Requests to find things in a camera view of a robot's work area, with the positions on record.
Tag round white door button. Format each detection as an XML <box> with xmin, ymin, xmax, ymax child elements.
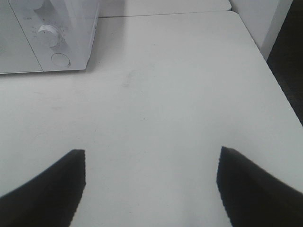
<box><xmin>51</xmin><ymin>53</ymin><xmax>70</xmax><ymax>67</ymax></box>

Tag white microwave knob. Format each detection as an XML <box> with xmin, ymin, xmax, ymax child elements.
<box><xmin>28</xmin><ymin>0</ymin><xmax>49</xmax><ymax>10</ymax></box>
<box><xmin>37</xmin><ymin>24</ymin><xmax>64</xmax><ymax>48</ymax></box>

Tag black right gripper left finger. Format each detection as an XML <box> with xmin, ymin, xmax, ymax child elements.
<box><xmin>0</xmin><ymin>149</ymin><xmax>85</xmax><ymax>227</ymax></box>

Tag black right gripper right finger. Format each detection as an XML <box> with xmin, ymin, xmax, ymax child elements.
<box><xmin>216</xmin><ymin>147</ymin><xmax>303</xmax><ymax>227</ymax></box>

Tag white microwave oven body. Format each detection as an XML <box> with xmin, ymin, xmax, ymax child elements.
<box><xmin>9</xmin><ymin>0</ymin><xmax>99</xmax><ymax>72</ymax></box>

